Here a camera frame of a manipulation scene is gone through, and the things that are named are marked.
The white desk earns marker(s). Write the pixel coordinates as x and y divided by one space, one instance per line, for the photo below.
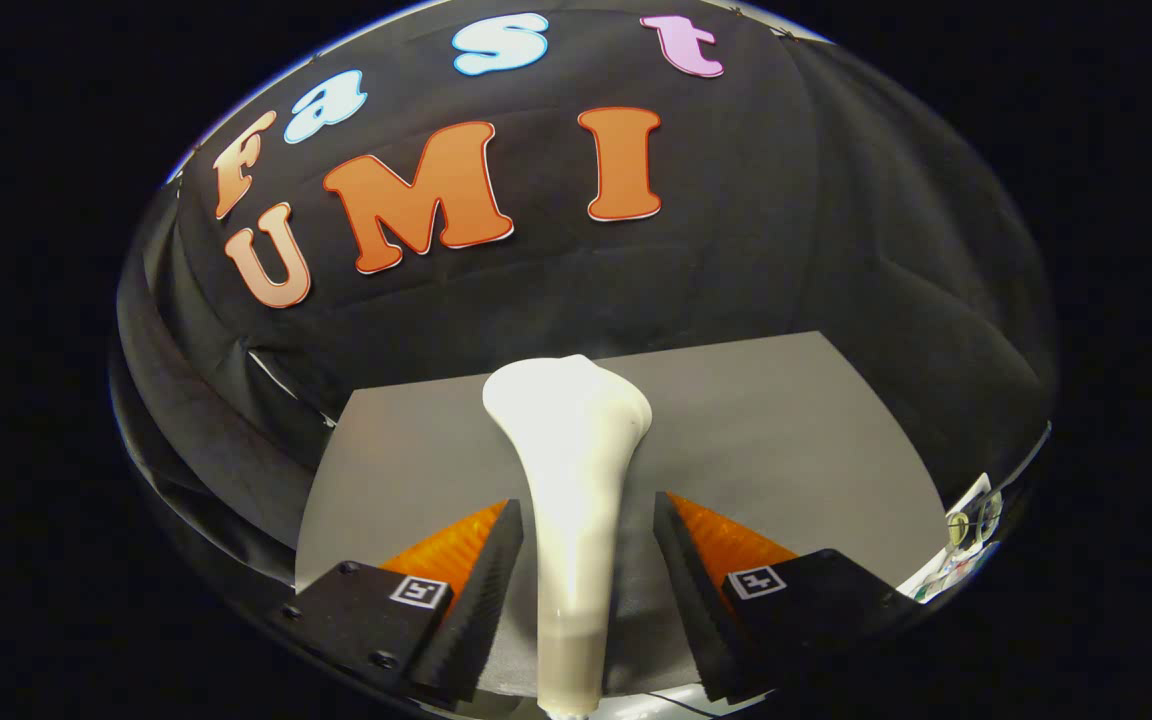
951 560

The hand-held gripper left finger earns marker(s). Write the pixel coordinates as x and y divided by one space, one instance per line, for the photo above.
471 610

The grey cabinet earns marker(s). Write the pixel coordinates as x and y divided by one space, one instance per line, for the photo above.
786 440

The white garment steamer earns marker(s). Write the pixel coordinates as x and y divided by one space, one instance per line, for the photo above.
571 480

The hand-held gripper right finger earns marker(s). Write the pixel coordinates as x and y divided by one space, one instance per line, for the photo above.
696 610

